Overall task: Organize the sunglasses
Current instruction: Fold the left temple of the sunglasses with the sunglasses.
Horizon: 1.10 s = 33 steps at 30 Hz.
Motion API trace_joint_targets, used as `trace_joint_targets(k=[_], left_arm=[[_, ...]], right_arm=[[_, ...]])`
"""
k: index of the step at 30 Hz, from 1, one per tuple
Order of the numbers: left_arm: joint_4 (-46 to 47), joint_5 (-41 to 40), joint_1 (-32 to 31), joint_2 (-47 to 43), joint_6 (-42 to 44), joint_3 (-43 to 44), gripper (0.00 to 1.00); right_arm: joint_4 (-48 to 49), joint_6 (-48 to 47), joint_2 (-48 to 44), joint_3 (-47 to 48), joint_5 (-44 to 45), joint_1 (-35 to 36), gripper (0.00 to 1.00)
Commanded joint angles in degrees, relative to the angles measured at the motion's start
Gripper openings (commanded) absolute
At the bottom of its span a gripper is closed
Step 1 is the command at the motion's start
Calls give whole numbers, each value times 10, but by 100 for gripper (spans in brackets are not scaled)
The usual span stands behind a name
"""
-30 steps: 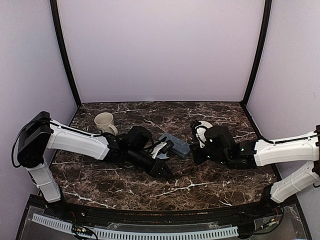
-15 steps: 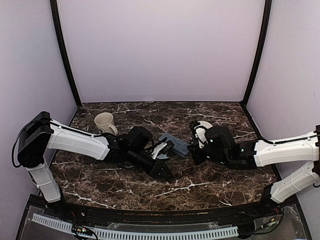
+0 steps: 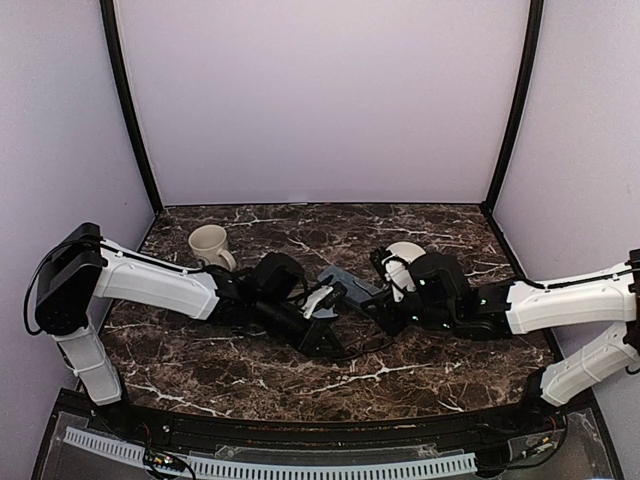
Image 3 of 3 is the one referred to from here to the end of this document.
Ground black frame post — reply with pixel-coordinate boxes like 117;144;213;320
99;0;164;216
483;0;544;214

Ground grey glasses case green lining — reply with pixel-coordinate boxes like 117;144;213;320
317;265;382;311

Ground dark sunglasses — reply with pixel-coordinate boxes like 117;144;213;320
333;333;395;363

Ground cream paper cup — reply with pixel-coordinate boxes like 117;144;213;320
188;225;237;271

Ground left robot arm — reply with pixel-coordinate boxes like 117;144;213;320
23;222;347;436

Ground right black frame post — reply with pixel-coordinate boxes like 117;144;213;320
483;0;544;214

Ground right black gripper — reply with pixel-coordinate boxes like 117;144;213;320
360;286;459;338

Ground cream bowl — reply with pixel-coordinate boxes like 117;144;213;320
387;241;426;263

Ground left black frame post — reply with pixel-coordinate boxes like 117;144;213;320
99;0;164;216

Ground black front rail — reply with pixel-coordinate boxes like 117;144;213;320
50;389;551;452

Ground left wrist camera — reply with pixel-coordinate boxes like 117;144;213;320
300;282;347;320

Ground white slotted cable duct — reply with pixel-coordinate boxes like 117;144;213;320
62;427;478;479

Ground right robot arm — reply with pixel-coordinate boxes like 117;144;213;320
368;242;639;434

